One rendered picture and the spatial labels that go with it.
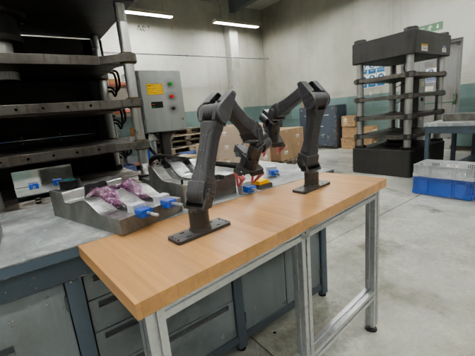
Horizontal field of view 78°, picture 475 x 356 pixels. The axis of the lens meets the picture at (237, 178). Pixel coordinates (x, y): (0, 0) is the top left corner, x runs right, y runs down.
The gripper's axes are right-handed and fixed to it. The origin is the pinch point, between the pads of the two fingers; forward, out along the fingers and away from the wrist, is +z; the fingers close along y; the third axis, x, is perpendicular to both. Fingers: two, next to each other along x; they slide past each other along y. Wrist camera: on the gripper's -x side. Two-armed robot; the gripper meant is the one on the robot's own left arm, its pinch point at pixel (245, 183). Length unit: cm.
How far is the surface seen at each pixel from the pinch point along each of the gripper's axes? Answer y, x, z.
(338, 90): -618, -388, 148
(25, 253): 81, 1, 4
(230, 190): 5.0, -2.8, 4.9
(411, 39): -363, -143, -37
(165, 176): 25.8, -26.5, 9.3
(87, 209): 62, -11, 4
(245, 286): 3, 22, 47
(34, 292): 81, 8, 15
